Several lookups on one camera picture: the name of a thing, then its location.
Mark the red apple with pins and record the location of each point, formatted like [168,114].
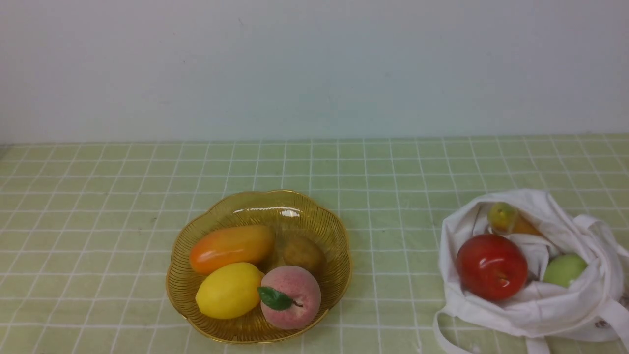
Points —
[491,267]

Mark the amber glass fruit bowl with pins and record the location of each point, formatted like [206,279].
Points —
[288,213]

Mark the white cloth bag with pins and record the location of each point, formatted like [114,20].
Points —
[593,308]

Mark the brown kiwi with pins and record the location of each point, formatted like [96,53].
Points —
[302,252]

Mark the orange mango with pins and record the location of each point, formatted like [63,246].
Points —
[251,244]

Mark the pink peach with leaf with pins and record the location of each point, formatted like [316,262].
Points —
[290,297]

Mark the yellow lemon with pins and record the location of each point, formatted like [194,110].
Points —
[230,292]

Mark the green apple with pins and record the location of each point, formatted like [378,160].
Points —
[563,270]

